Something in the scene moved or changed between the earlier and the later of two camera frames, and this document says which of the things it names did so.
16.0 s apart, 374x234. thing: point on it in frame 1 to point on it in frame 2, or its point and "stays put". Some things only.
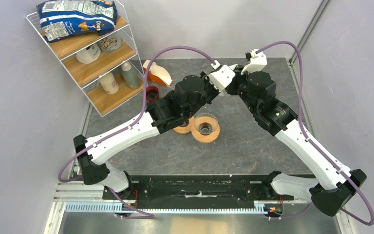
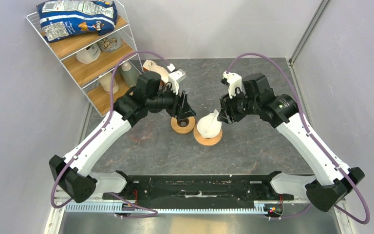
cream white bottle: (109, 84) stays put
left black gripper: (207, 80) to (180, 108)
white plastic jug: (89, 54) stays put
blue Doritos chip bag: (60, 18) stays put
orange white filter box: (158, 73) stays put
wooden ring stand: (185, 129) stays put
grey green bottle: (131, 78) stays put
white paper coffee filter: (223, 92) to (208, 126)
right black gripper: (232, 88) to (227, 109)
